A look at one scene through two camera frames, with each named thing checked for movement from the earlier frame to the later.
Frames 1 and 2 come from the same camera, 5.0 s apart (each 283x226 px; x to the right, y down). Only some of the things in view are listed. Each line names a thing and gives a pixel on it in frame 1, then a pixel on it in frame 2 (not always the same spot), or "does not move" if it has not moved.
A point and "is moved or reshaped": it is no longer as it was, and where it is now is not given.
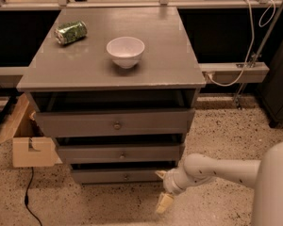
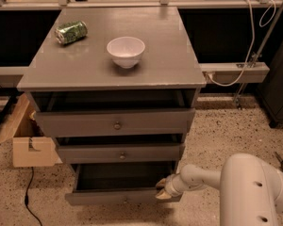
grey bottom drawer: (117, 176) is moved or reshaped
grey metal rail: (229, 72) does not move
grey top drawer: (118, 122) does not move
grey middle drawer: (120, 153) does not move
